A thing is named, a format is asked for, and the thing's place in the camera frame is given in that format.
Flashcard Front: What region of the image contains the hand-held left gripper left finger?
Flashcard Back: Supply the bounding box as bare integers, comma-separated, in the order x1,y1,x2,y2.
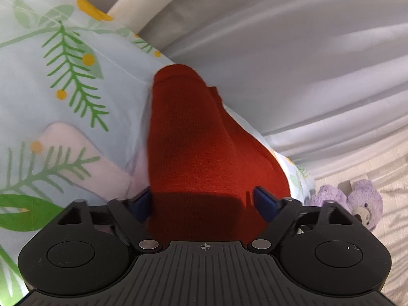
57,187,162,252

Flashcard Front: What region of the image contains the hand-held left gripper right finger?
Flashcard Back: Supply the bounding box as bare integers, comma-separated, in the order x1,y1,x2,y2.
249,185,355,251

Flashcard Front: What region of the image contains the red knitted sweater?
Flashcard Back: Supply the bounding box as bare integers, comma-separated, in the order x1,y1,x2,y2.
145,64,292,243

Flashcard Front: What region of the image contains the purple teddy bear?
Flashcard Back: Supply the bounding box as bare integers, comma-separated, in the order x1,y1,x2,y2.
305,179,384,232

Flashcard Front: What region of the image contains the floral printed bedsheet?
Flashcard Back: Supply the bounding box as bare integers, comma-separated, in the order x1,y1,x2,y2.
0,0,317,298

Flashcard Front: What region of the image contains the white curtain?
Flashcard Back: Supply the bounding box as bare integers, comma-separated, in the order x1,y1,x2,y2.
76,0,408,180

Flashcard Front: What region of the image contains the beige padded bed rail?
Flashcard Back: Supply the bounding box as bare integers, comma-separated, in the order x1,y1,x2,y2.
107,0,199,36

